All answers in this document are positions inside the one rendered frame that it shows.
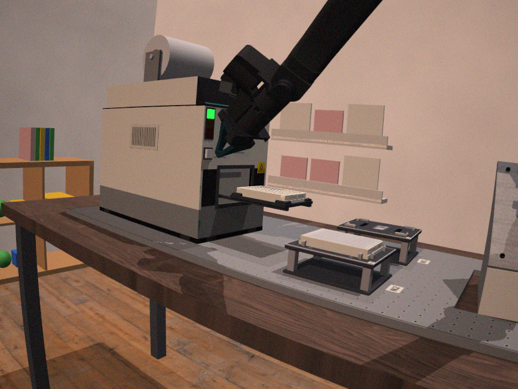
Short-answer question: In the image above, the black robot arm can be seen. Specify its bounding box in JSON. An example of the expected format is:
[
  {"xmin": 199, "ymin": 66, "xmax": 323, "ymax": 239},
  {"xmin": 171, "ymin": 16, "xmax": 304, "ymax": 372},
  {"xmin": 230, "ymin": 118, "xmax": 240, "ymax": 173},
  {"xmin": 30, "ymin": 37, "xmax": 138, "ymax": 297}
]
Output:
[{"xmin": 219, "ymin": 0, "xmax": 382, "ymax": 122}]

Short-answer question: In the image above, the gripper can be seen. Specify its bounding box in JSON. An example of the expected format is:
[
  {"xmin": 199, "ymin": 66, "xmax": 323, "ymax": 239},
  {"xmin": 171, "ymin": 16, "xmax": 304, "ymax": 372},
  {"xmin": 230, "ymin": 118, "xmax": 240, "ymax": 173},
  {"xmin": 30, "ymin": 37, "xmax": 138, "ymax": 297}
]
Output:
[{"xmin": 215, "ymin": 95, "xmax": 275, "ymax": 157}]

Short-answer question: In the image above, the grey cylinder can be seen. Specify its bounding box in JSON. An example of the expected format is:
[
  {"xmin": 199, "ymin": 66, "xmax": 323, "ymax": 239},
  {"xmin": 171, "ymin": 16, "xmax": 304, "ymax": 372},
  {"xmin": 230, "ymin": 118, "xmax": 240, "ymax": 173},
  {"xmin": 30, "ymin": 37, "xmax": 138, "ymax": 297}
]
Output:
[{"xmin": 142, "ymin": 35, "xmax": 214, "ymax": 80}]

